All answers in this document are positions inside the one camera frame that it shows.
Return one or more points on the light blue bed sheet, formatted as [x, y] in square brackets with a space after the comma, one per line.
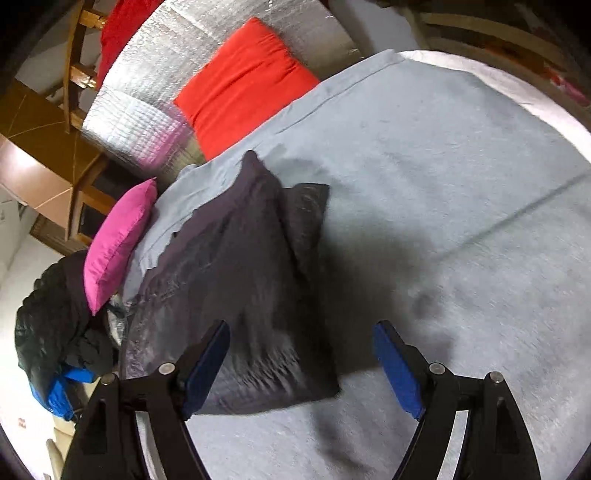
[460, 211]

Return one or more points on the blue garment on floor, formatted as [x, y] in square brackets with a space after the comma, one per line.
[62, 399]

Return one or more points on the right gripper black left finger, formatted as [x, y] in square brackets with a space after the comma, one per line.
[106, 444]

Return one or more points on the dark grey puffer jacket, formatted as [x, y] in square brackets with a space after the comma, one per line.
[248, 257]

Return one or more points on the black jacket pile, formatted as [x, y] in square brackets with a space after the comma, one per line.
[55, 328]

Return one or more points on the silver quilted headboard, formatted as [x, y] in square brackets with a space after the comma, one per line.
[133, 117]

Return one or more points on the dark red cloth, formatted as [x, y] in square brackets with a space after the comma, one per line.
[124, 20]

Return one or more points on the magenta pillow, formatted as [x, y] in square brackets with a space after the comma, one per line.
[109, 252]

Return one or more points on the gold railing bed frame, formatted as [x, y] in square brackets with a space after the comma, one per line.
[78, 76]

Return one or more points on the orange-red pillow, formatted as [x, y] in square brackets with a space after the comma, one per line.
[250, 78]

